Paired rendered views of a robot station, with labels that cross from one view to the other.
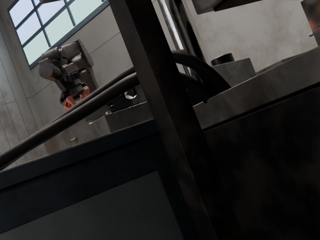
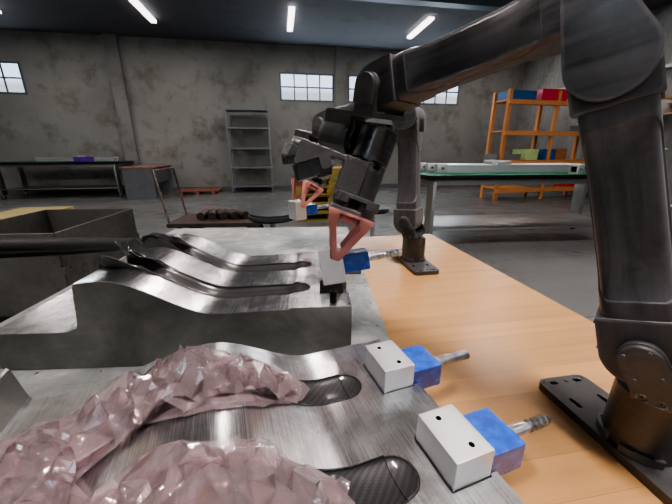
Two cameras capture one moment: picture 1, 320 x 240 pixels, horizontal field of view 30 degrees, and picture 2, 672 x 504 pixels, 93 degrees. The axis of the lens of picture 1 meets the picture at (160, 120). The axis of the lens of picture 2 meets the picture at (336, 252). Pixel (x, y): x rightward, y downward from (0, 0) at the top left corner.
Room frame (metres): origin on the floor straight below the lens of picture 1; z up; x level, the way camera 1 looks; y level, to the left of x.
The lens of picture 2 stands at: (2.33, -0.18, 1.10)
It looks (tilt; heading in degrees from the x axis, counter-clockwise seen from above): 18 degrees down; 119
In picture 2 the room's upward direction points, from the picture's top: straight up
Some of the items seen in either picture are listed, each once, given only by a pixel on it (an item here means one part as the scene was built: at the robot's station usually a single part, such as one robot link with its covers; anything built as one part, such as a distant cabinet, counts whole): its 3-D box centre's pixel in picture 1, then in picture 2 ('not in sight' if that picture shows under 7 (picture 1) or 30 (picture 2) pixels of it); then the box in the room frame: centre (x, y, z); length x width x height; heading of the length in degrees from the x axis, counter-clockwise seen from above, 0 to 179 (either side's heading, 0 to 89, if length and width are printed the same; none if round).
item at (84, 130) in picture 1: (106, 120); (205, 286); (1.87, 0.16, 0.87); 0.50 x 0.26 x 0.14; 32
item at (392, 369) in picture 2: not in sight; (422, 365); (2.26, 0.14, 0.86); 0.13 x 0.05 x 0.05; 49
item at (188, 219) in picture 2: not in sight; (215, 206); (-0.86, 2.51, 0.46); 1.15 x 0.70 x 0.91; 37
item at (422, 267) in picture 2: not in sight; (413, 248); (2.11, 0.66, 0.84); 0.20 x 0.07 x 0.08; 129
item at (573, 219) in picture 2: not in sight; (512, 200); (2.35, 4.52, 0.50); 2.75 x 1.07 x 0.99; 34
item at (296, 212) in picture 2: not in sight; (311, 208); (1.79, 0.64, 0.93); 0.13 x 0.05 x 0.05; 63
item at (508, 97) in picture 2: not in sight; (540, 146); (2.75, 9.14, 1.23); 2.71 x 0.72 x 2.45; 39
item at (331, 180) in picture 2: not in sight; (328, 192); (-0.50, 4.65, 0.42); 1.20 x 0.82 x 0.84; 40
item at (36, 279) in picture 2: not in sight; (60, 261); (-0.55, 0.77, 0.32); 0.92 x 0.76 x 0.64; 126
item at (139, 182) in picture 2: not in sight; (150, 180); (-5.94, 4.80, 0.38); 1.41 x 0.72 x 0.75; 129
